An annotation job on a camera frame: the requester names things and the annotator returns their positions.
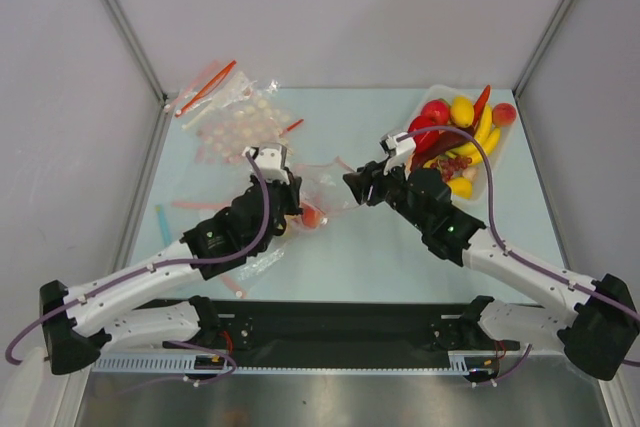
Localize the aluminium frame post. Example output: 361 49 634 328
99 0 167 105
512 0 577 101

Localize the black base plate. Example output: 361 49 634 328
164 296 551 371

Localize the left aluminium frame post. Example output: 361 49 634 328
99 0 167 105

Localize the pile of dotted zip bags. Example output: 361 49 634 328
164 60 304 164

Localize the clear pink-zip bag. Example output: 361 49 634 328
285 157 359 236

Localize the right aluminium frame post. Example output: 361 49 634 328
512 0 577 101

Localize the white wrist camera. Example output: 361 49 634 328
242 142 290 184
380 132 416 172

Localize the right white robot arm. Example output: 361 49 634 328
343 161 639 381

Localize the yellow banana bunch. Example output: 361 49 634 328
448 105 501 165

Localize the yellow lemon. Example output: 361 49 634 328
446 176 473 199
450 96 475 128

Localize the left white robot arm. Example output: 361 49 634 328
39 168 303 375

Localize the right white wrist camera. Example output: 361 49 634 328
380 132 416 172

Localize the grey cable duct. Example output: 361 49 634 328
91 350 498 376

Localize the dark red eggplant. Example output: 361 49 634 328
424 131 467 159

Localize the small peach at back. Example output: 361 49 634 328
492 103 518 128

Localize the purple grape bunch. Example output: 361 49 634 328
424 156 472 182

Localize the white plastic fruit basket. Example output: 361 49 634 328
399 83 517 201

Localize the clear bag near front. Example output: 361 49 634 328
217 241 287 299

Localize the red chili pepper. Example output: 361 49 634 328
473 85 491 123

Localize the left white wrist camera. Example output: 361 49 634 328
242 142 290 184

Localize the pink peach with leaf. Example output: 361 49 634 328
301 206 325 229

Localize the red apple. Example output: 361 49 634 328
421 99 450 125

